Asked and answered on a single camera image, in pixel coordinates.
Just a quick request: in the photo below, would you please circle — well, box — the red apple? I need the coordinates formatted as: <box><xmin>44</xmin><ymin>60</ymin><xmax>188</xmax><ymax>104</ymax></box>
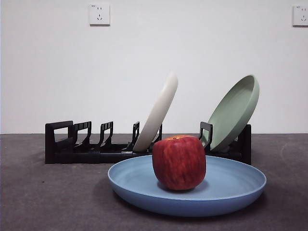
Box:
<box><xmin>152</xmin><ymin>134</ymin><xmax>207</xmax><ymax>191</ymax></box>

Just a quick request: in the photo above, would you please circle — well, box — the blue plate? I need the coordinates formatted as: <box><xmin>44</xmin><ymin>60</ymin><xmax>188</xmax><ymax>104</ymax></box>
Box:
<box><xmin>107</xmin><ymin>154</ymin><xmax>268</xmax><ymax>218</ymax></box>

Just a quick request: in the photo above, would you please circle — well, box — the cream white plate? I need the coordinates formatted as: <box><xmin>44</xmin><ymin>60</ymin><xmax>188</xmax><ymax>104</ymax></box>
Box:
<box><xmin>132</xmin><ymin>72</ymin><xmax>179</xmax><ymax>153</ymax></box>

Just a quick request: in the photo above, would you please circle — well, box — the pale green plate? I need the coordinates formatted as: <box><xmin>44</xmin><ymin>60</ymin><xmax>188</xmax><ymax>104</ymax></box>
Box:
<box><xmin>206</xmin><ymin>74</ymin><xmax>260</xmax><ymax>152</ymax></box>

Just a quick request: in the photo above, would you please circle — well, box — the black plate rack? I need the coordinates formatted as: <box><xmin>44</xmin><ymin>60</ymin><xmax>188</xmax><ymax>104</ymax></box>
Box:
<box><xmin>45</xmin><ymin>120</ymin><xmax>252</xmax><ymax>166</ymax></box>

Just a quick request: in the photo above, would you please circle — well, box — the white wall socket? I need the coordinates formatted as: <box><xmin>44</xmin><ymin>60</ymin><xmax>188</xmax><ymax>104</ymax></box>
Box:
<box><xmin>89</xmin><ymin>3</ymin><xmax>111</xmax><ymax>26</ymax></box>
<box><xmin>292</xmin><ymin>5</ymin><xmax>308</xmax><ymax>27</ymax></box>

